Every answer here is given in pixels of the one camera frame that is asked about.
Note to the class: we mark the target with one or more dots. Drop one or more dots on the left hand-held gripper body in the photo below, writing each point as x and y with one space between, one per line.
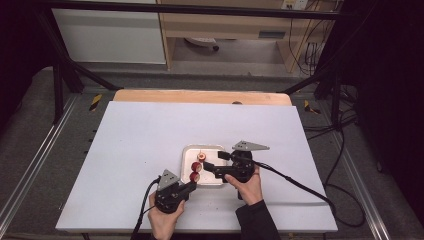
168 198

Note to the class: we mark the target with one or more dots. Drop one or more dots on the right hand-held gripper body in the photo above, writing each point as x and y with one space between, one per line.
241 166

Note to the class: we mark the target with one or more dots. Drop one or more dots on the red round fruit piece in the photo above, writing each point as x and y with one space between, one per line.
201 156
194 176
196 166

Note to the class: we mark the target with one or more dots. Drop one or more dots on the red donut-shaped pieces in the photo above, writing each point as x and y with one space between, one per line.
199 162

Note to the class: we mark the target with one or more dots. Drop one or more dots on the square metal tray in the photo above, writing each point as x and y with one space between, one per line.
213 180

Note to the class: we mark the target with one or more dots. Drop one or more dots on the person's left hand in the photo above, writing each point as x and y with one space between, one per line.
163 221

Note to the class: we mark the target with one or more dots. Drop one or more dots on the person's right hand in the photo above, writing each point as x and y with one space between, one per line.
250 191

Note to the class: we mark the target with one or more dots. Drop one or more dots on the wooden table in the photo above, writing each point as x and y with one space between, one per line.
200 97

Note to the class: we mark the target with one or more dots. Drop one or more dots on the white chair base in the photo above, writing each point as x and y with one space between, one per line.
201 41

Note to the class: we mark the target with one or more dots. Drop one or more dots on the yellow black tape marker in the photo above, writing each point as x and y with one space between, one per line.
95 101

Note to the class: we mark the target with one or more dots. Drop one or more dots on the light wooden desk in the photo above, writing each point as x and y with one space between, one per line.
216 26

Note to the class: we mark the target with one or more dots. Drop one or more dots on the white cabinet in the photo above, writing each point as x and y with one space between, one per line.
110 36

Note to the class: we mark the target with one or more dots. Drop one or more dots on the white power socket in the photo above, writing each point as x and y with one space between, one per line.
295 4

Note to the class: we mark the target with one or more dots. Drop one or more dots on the aluminium floor rail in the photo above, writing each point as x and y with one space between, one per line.
376 220
36 150

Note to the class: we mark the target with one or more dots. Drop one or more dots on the black metal frame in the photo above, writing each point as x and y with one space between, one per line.
200 9

